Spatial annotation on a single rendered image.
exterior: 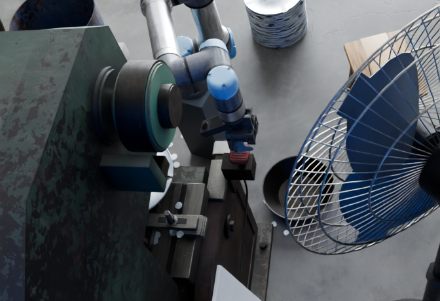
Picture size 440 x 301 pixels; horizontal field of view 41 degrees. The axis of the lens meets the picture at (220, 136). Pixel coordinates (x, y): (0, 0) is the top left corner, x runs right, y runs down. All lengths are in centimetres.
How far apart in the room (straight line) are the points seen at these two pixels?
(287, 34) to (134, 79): 186
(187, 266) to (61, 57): 80
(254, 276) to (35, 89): 149
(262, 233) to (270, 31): 101
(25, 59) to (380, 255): 166
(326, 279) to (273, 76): 104
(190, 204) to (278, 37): 136
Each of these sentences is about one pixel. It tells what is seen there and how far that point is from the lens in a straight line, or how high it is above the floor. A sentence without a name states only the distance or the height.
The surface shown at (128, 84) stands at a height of 142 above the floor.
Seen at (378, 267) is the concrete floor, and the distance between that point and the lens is 238.
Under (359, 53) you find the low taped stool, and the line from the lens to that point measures 249.
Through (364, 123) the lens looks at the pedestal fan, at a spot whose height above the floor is 149.
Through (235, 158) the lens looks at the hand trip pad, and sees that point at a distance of 175.
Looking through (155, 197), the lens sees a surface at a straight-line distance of 173.
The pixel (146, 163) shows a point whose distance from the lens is 114.
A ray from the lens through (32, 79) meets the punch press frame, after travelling 111.
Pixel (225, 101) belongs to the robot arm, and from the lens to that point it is 147.
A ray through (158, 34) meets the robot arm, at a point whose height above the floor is 109.
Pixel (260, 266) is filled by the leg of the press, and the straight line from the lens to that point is 238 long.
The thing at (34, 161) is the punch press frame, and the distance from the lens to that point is 100.
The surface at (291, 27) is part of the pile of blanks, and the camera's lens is 291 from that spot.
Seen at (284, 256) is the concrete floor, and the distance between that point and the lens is 241.
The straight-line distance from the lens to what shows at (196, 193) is 178.
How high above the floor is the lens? 224
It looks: 55 degrees down
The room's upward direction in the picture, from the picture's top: 21 degrees counter-clockwise
